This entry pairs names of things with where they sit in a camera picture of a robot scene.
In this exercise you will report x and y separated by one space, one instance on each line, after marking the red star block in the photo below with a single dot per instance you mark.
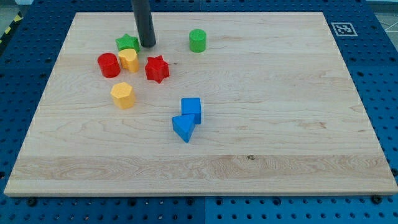
157 69

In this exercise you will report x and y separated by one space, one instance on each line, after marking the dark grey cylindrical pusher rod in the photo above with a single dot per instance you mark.
144 23

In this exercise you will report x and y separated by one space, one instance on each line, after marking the blue cube block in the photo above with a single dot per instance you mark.
192 106

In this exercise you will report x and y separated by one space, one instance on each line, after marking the red cylinder block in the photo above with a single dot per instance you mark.
109 65

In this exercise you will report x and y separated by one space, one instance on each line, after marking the light wooden board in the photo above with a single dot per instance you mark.
280 114

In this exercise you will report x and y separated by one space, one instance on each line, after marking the yellow heart block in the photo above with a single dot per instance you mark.
129 60

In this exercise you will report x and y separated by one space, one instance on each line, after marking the yellow black hazard tape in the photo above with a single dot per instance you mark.
11 28

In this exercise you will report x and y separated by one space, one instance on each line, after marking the white fiducial marker tag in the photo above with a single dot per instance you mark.
344 29

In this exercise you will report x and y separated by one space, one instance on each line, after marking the yellow hexagon block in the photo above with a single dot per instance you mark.
123 95

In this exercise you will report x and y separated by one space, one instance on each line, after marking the green cylinder block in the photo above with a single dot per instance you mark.
197 40

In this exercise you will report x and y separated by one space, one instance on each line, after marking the blue triangle block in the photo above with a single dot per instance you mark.
184 125

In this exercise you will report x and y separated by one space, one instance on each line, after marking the green star block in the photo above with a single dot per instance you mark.
128 42

